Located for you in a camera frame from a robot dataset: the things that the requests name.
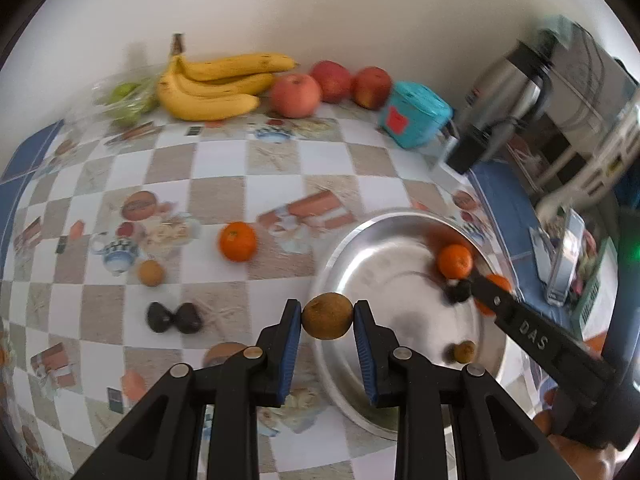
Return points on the orange mandarin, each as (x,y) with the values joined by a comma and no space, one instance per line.
(500,282)
(455,261)
(238,241)

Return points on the brown round fruit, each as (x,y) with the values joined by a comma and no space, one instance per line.
(327,316)
(464,351)
(151,272)

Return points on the black power adapter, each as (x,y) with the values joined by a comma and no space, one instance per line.
(470,147)

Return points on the person's right hand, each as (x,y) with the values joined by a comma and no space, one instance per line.
(590,465)

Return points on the white plastic frame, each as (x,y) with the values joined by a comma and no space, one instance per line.
(595,175)

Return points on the steel thermos jug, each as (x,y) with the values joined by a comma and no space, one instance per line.
(507,87)

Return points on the small teal box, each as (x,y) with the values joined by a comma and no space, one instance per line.
(415,115)

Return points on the shiny clear packet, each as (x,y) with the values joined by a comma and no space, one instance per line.
(562,260)

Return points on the yellow banana bunch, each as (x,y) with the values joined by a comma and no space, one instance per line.
(220,92)

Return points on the dark avocado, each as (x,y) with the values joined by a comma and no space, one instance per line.
(187,317)

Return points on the clear bag of green fruit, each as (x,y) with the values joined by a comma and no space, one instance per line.
(127,100)

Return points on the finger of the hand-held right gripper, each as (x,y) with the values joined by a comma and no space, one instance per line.
(492,297)

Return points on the round metal plate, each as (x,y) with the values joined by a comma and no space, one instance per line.
(400,280)

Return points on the large pale red apple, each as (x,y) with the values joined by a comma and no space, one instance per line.
(296,95)

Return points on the grey box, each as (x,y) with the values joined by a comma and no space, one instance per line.
(585,85)

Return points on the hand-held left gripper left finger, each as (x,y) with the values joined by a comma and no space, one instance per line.
(290,355)

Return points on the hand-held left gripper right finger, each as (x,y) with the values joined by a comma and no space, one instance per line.
(364,355)

